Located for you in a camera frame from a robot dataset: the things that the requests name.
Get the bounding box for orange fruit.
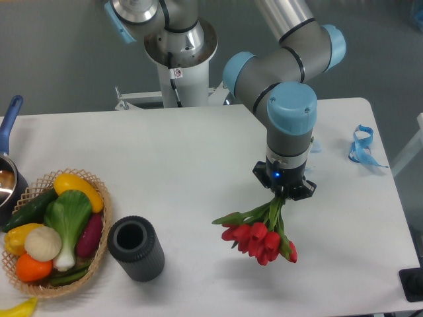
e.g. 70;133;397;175
16;253;53;282

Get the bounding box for blue object top right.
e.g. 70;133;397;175
410;0;423;31

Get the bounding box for green cucumber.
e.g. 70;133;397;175
2;189;58;233

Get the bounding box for yellow banana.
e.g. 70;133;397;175
1;297;38;317

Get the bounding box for green bok choy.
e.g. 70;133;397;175
44;190;92;272

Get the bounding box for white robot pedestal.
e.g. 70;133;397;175
144;18;218;108

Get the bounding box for purple sweet potato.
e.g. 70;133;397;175
76;213;102;258

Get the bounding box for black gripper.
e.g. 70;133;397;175
252;159;317;201

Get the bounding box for yellow squash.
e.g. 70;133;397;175
54;173;104;213

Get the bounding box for dark grey ribbed vase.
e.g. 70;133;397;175
107;215;165;282

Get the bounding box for white frame right edge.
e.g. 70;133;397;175
391;113;422;178

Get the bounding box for yellow bell pepper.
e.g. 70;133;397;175
4;223;42;256

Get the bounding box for blue handled saucepan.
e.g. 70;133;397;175
1;95;28;226

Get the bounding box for green bean pods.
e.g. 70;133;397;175
48;263;91;287

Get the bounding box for red tulip bouquet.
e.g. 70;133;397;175
212;196;297;266

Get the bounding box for white garlic bulb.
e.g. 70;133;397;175
24;226;62;262

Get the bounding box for woven wicker basket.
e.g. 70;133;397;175
1;168;112;299

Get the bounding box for white metal table frame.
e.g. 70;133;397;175
114;83;241;111

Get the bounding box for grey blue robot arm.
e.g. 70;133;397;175
104;1;346;201

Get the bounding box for blue ribbon strip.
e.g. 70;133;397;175
348;125;388;168

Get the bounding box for black device at edge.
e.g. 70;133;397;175
399;267;422;302

